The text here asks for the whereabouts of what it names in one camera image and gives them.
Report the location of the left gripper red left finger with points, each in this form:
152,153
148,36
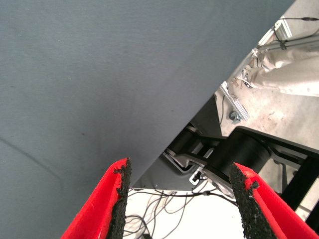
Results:
99,199

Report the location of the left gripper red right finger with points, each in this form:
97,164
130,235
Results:
264,206

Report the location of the grey caster wheel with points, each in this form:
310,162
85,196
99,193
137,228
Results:
235,117

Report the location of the dark grey table cloth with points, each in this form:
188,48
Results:
87,74

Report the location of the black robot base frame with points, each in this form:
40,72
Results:
239,152

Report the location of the aluminium profile frame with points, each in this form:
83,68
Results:
236,104

